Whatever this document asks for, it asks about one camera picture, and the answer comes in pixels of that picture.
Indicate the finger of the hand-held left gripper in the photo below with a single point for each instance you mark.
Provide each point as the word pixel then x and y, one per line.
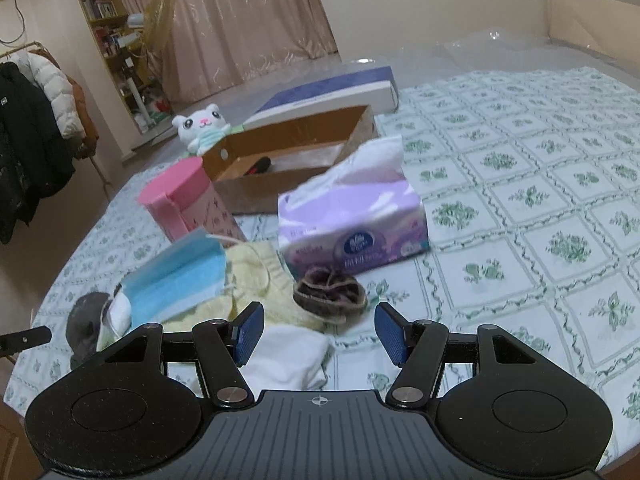
pixel 30 337

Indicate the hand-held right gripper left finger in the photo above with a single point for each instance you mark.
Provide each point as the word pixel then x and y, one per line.
pixel 249 332

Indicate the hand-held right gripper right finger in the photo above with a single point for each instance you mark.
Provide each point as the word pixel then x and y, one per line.
pixel 390 332

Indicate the white sock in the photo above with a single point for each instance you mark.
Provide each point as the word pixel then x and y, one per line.
pixel 287 355

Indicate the pale yellow towel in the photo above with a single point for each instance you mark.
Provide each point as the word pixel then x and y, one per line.
pixel 272 290

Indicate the brown knit sock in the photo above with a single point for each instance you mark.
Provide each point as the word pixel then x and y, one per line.
pixel 330 292

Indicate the blue face mask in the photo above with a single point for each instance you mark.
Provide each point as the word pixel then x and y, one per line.
pixel 175 280

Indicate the brown cardboard box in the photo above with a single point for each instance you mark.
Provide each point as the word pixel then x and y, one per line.
pixel 280 180

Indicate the purple tissue pack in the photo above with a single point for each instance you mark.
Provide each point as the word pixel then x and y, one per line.
pixel 350 215

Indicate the pink lidded cup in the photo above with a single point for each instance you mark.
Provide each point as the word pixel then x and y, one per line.
pixel 195 200

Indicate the red and black object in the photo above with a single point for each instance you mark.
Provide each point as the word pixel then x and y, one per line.
pixel 257 166

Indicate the black jacket with white label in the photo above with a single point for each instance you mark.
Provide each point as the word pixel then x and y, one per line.
pixel 25 160

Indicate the white cat plush toy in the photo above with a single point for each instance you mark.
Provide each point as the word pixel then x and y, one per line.
pixel 200 125

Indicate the brown jacket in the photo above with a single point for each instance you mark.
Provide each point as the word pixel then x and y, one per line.
pixel 85 120

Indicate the white puffer jacket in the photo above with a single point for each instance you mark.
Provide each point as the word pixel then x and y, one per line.
pixel 55 95

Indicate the blue and white flat box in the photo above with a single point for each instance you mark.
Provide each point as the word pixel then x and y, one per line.
pixel 325 92

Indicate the clear plastic sheet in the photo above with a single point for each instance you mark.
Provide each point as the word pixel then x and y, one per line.
pixel 475 55

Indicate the beige curtain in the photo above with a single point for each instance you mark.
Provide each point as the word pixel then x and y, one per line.
pixel 240 20

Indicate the covered standing fan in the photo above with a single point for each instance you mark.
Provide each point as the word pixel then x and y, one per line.
pixel 159 20

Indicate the wooden bookshelf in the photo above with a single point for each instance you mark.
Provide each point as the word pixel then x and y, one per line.
pixel 110 20

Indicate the beige bed headboard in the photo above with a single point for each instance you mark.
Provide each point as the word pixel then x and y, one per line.
pixel 595 10

